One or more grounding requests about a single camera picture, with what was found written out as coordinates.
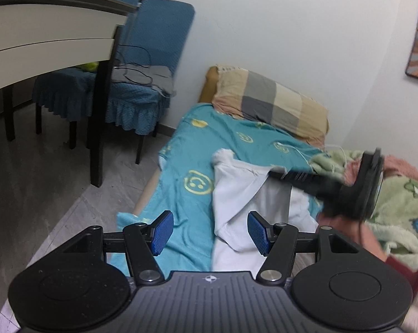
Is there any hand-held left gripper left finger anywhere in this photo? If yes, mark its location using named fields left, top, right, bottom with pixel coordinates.
left=39, top=210, right=175, bottom=285

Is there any white shirt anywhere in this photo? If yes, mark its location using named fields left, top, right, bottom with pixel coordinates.
left=211, top=148, right=322, bottom=273

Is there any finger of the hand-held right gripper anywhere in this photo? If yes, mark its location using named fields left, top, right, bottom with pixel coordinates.
left=284, top=180, right=341, bottom=203
left=269, top=168, right=339, bottom=188

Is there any white dark-legged table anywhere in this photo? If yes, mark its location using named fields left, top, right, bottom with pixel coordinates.
left=0, top=0, right=138, bottom=188

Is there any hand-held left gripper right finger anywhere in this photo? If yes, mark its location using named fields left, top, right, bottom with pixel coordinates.
left=248, top=211, right=381, bottom=285

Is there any pink fleece blanket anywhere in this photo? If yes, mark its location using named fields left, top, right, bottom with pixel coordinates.
left=344, top=154, right=418, bottom=188

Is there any green fleece blanket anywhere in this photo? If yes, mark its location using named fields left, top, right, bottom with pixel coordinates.
left=309, top=149, right=418, bottom=271

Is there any brown cushion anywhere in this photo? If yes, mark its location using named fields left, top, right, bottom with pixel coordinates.
left=198, top=66, right=329, bottom=146

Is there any grey cloth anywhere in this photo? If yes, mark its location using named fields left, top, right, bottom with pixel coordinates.
left=111, top=65, right=177, bottom=97

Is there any white charging cable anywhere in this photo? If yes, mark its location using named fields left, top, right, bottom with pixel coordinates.
left=276, top=142, right=348, bottom=167

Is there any black charger cable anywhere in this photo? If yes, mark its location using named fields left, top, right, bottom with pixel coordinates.
left=114, top=43, right=154, bottom=85

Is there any teal printed bed sheet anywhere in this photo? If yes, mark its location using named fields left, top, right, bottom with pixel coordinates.
left=116, top=103, right=326, bottom=273

